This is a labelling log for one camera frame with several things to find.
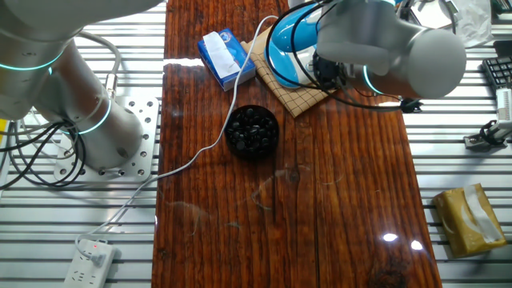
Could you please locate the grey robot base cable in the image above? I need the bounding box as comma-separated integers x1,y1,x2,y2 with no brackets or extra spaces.
74,30,122,101

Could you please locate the blue and white desk lamp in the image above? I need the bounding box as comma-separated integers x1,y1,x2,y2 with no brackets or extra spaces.
263,0,322,90

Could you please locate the beige grid go board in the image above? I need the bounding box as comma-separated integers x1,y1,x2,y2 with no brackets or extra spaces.
241,25,336,120

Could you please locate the white power strip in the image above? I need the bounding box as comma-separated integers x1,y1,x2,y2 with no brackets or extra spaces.
62,238,118,288

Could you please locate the black bowl of go stones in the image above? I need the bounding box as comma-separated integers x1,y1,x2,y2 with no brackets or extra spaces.
224,104,281,162

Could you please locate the blue tissue pack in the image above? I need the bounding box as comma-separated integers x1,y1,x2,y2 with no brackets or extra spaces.
196,27,258,93

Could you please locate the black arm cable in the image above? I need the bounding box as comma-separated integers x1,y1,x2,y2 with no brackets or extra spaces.
265,0,424,114
290,0,424,114

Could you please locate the yellow tissue pack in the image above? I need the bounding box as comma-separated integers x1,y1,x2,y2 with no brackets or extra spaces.
432,183,509,259

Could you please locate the white lamp power cable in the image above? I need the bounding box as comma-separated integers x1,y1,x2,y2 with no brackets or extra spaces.
74,14,281,268

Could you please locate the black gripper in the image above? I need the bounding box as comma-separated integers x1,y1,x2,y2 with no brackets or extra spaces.
310,53,350,92

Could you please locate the clear plastic bag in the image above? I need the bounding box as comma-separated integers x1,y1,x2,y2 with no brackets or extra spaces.
450,0,495,49

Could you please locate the black keyboard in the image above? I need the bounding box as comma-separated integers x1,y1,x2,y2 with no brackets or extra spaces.
481,54,512,90

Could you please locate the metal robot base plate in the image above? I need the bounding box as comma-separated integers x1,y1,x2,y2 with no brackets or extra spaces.
53,95,162,184

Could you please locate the metal camera clamp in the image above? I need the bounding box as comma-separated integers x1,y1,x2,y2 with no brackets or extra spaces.
463,118,509,152

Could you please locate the black base cable bundle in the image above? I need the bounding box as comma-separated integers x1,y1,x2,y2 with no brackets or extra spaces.
0,118,86,189

